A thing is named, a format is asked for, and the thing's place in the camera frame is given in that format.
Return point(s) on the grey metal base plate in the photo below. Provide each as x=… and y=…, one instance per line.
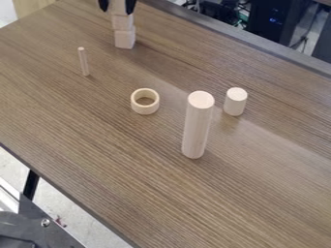
x=30, y=231

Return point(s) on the tall wooden cylinder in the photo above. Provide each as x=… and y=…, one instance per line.
x=197, y=126

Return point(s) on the thin wooden peg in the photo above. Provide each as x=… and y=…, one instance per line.
x=83, y=61

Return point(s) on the black computer tower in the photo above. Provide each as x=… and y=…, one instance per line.
x=276, y=19

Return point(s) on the short wooden cylinder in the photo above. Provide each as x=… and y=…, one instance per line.
x=235, y=102

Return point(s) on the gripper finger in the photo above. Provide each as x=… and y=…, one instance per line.
x=130, y=6
x=103, y=4

